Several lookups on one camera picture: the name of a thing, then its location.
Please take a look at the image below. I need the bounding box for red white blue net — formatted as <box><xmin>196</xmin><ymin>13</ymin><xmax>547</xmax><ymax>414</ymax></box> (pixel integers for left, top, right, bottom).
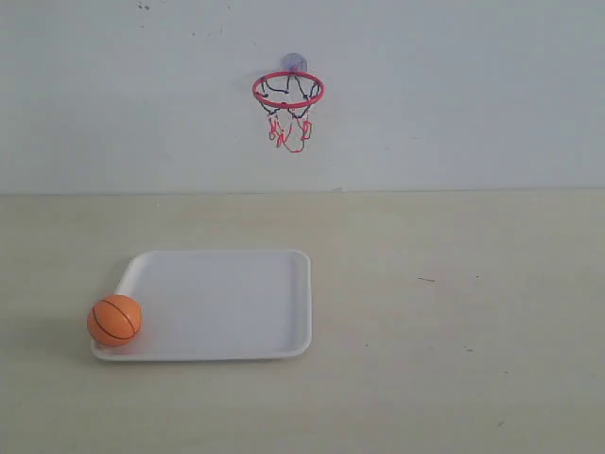
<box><xmin>255</xmin><ymin>99</ymin><xmax>320</xmax><ymax>153</ymax></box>

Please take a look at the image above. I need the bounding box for clear suction cup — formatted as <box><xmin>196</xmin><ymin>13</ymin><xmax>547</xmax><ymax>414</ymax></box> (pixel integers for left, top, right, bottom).
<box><xmin>280</xmin><ymin>53</ymin><xmax>307</xmax><ymax>73</ymax></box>

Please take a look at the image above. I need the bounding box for small orange basketball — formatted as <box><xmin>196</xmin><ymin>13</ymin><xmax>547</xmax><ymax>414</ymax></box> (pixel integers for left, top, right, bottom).
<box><xmin>87</xmin><ymin>294</ymin><xmax>143</xmax><ymax>347</ymax></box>

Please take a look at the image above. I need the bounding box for white plastic tray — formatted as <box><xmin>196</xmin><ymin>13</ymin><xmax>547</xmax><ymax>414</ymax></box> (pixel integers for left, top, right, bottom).
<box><xmin>91</xmin><ymin>250</ymin><xmax>312</xmax><ymax>362</ymax></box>

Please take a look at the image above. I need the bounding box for red mini hoop rim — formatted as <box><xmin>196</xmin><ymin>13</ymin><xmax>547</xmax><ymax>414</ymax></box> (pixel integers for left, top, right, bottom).
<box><xmin>251</xmin><ymin>71</ymin><xmax>325</xmax><ymax>109</ymax></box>

